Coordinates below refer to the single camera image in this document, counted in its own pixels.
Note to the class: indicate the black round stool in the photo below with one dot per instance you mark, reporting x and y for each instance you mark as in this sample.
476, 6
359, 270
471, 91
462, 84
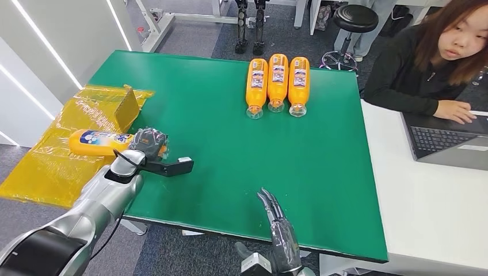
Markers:
352, 19

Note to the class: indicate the green table mat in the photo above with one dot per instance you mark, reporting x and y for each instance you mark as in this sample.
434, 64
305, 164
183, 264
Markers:
228, 160

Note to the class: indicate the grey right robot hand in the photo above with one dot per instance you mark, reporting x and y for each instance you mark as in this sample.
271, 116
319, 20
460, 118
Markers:
282, 236

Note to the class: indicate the seated person at laptop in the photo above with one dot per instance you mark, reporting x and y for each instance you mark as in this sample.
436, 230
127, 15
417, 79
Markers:
415, 76

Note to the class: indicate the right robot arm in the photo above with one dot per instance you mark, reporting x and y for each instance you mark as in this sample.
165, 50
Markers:
305, 272

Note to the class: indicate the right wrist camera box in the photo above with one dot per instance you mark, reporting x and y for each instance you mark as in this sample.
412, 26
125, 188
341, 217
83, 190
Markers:
254, 265

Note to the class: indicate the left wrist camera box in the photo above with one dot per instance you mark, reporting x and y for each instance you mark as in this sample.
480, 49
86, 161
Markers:
171, 167

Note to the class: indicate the orange bottle with blue label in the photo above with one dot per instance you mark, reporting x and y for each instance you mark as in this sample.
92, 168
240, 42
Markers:
99, 143

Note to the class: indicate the grey laptop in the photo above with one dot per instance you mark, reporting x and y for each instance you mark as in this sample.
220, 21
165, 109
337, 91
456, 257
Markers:
446, 139

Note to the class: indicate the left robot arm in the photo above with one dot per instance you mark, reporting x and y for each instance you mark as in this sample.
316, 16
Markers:
87, 205

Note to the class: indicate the yellow plastic-wrapped box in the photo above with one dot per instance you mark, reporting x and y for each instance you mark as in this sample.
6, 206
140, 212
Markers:
53, 175

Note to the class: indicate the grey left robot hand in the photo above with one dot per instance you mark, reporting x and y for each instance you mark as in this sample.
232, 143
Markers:
150, 143

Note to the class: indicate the black robot legs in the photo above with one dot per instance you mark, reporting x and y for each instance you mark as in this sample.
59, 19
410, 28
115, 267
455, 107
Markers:
249, 26

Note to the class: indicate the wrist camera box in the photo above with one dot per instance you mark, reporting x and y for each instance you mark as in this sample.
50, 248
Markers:
254, 265
171, 167

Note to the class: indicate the white table frame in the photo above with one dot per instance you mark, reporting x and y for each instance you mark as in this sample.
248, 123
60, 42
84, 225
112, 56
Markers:
164, 26

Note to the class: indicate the orange detergent bottle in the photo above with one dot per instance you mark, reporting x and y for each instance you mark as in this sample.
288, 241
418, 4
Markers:
257, 82
278, 78
299, 82

